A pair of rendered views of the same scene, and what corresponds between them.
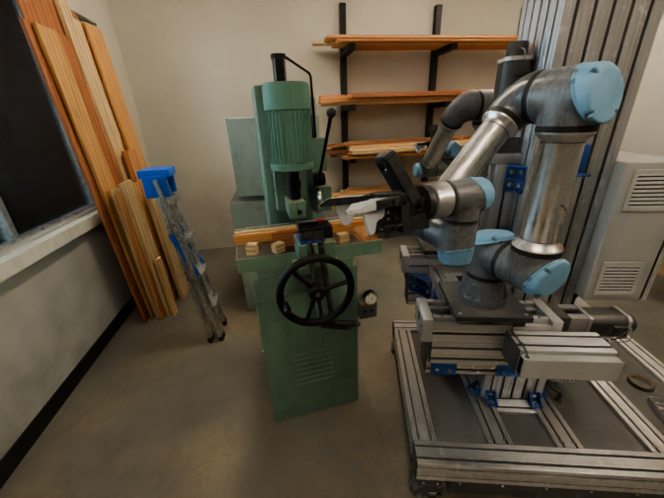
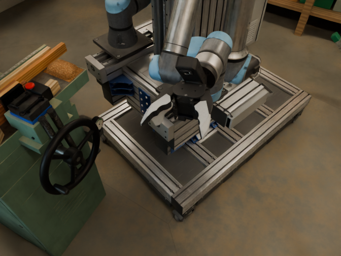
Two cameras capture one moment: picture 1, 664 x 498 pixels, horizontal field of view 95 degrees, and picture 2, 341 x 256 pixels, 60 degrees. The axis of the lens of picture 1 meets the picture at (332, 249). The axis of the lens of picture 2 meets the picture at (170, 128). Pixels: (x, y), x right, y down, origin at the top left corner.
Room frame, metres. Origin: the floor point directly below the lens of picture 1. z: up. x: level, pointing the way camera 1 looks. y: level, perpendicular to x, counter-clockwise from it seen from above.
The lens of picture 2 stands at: (0.28, 0.28, 1.68)
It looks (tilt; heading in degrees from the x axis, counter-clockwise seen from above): 50 degrees down; 312
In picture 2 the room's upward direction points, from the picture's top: straight up
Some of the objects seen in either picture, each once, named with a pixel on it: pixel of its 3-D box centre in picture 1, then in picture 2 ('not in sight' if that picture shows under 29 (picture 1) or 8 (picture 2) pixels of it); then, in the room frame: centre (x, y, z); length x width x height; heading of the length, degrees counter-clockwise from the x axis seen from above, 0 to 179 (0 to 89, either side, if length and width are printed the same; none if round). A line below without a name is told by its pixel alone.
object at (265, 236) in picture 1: (310, 230); (4, 92); (1.29, 0.09, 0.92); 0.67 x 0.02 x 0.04; 105
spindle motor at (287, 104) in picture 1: (289, 128); not in sight; (1.28, 0.15, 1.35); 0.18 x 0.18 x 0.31
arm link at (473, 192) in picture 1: (462, 198); (214, 53); (0.64, -0.29, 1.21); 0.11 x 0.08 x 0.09; 110
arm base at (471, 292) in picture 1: (483, 284); not in sight; (0.85, -0.49, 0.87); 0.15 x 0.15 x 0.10
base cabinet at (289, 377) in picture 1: (302, 321); (25, 172); (1.39, 0.18, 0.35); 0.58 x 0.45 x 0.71; 15
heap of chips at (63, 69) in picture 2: (364, 230); (62, 67); (1.26, -0.14, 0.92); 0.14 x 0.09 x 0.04; 15
